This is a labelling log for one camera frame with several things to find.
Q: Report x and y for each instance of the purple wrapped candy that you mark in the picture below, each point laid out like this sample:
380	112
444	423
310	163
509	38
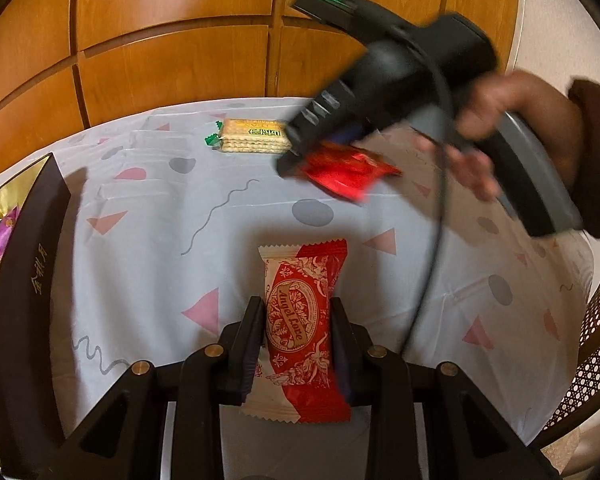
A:
2	235

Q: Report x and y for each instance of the pale patterned tablecloth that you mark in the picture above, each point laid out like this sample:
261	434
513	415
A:
145	260

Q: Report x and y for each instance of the plain red snack packet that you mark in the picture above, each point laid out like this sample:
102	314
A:
340	180

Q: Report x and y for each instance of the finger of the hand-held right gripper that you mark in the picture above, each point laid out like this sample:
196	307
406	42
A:
310	125

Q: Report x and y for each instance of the black and gold gift box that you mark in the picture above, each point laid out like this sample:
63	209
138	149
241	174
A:
25	310

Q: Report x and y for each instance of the person's right hand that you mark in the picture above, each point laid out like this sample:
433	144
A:
520	105

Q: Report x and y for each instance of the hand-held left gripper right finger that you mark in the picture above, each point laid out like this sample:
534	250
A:
342	355

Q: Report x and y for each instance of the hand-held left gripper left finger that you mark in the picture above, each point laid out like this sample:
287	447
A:
252	355

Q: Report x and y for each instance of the cracker packet with green ends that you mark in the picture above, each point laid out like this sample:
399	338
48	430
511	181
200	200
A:
250	137

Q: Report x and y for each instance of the red and white pastry packet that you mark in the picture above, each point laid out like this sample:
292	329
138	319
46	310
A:
297	310

